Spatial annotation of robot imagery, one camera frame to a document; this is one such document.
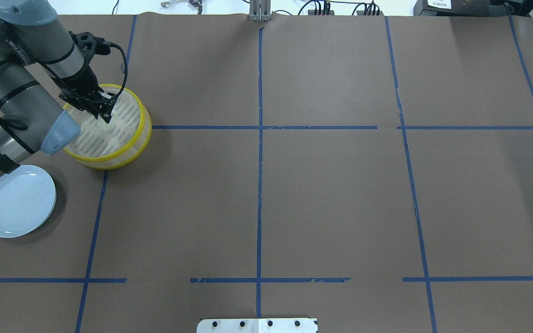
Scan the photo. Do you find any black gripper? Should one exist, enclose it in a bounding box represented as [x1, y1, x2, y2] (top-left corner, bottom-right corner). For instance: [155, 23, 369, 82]
[58, 65, 120, 124]

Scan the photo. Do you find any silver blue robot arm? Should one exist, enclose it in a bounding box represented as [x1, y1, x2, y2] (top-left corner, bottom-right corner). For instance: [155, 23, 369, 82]
[0, 0, 121, 177]

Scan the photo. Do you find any yellow bamboo steamer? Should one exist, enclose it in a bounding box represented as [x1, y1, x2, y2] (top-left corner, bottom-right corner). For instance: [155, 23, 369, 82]
[61, 84, 152, 170]

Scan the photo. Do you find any light blue plate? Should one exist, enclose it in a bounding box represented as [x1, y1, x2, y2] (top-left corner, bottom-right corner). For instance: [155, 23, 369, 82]
[0, 165, 57, 239]

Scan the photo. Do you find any black box device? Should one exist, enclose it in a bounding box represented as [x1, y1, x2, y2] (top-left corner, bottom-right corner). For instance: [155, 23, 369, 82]
[413, 0, 509, 17]

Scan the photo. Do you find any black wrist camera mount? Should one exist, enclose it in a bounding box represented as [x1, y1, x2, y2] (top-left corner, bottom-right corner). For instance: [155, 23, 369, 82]
[68, 31, 112, 63]

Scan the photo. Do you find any black camera cable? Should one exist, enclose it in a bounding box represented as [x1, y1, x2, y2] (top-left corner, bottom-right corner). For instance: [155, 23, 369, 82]
[100, 43, 129, 98]

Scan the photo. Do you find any aluminium frame post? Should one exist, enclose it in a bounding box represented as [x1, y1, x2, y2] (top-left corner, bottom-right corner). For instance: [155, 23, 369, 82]
[248, 0, 272, 22]

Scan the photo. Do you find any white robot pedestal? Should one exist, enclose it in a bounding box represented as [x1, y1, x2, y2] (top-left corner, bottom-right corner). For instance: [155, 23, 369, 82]
[196, 318, 319, 333]

